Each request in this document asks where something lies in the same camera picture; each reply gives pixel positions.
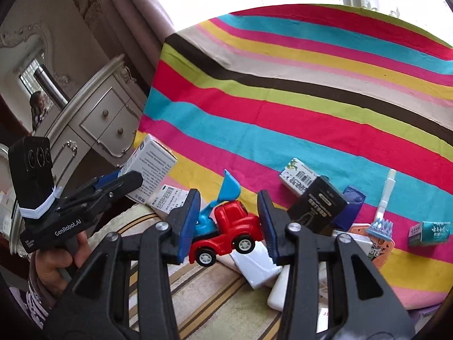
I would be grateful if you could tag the teal box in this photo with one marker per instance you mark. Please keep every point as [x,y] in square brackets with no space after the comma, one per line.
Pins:
[430,233]

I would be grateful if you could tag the black box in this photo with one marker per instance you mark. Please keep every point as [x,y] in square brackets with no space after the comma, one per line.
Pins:
[318,205]

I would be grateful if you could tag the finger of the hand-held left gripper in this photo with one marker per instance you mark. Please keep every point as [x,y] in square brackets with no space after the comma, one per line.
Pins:
[124,186]
[106,180]

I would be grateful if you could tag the dark blue box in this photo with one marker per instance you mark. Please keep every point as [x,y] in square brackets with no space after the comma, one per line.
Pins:
[354,198]

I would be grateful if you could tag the red toy car blue shovel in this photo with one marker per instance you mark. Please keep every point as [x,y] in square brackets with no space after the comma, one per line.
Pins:
[233,223]

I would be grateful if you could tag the small white green box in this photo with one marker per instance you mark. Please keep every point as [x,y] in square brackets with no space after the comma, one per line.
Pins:
[297,177]

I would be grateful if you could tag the ornate white mirror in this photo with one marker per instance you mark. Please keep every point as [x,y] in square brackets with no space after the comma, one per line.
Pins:
[32,71]

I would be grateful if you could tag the striped colourful blanket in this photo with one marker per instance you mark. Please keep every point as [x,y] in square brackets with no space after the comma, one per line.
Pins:
[283,113]

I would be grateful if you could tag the white ornate furniture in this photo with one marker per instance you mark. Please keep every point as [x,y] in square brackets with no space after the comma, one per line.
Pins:
[7,202]

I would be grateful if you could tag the white rounded box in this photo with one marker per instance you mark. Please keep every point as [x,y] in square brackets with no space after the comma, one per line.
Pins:
[279,290]

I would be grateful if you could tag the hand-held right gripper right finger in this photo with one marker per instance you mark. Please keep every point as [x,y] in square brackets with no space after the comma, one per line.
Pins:
[269,226]

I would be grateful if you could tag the toy basketball hoop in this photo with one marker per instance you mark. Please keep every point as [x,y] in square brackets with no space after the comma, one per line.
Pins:
[384,198]

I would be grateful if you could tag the white box blue print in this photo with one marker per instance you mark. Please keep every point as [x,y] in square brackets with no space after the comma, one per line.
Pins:
[155,159]

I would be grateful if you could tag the white box barcode label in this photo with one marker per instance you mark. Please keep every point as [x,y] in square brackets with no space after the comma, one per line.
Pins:
[166,196]

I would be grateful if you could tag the person's left hand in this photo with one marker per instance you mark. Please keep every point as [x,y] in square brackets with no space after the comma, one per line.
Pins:
[49,265]

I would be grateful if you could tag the plain white box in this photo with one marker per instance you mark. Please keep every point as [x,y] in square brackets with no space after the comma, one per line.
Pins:
[254,265]

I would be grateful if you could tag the white ornate dresser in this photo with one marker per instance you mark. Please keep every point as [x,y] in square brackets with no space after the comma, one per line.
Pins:
[102,113]

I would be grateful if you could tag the steel thermos bottle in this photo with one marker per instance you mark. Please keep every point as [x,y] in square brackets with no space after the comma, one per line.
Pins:
[49,85]

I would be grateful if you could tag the beige curtain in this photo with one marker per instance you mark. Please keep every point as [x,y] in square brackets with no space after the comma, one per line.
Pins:
[134,7]

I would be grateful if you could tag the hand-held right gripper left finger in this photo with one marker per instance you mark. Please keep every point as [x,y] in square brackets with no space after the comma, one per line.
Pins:
[187,219]

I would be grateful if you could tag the white flat box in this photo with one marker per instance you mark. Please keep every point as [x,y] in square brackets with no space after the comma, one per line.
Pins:
[357,244]

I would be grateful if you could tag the beige striped bedsheet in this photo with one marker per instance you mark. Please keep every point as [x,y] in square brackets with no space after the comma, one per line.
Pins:
[212,301]

